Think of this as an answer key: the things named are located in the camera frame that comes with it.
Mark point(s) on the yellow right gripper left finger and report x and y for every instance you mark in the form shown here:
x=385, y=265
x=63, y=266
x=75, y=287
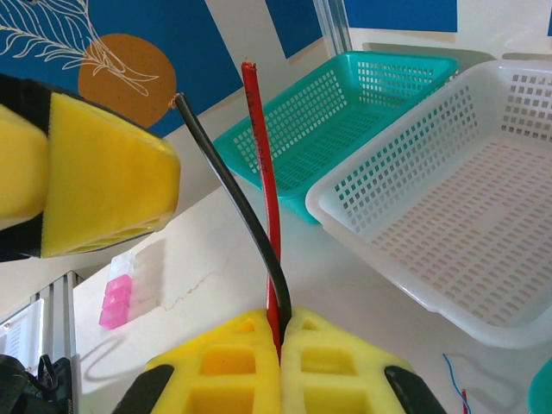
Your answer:
x=224, y=371

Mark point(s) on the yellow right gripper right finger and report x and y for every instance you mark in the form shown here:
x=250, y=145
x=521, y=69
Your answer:
x=340, y=371

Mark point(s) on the teal plastic basket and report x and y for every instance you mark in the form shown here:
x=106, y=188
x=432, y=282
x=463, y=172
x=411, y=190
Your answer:
x=345, y=108
x=544, y=392

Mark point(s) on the aluminium front rail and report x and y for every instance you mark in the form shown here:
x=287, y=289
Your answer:
x=60, y=310

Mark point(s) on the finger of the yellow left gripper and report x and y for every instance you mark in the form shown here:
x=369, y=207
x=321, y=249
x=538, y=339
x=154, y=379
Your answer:
x=108, y=172

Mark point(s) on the aluminium frame post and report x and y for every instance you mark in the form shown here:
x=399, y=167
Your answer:
x=334, y=26

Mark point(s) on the white plastic basket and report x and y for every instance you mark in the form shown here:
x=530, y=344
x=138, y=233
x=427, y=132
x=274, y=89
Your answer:
x=453, y=215

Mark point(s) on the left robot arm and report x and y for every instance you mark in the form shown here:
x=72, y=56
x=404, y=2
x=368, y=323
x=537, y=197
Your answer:
x=26, y=388

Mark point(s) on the pink pill box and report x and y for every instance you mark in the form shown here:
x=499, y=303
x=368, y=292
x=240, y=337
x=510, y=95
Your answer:
x=114, y=302

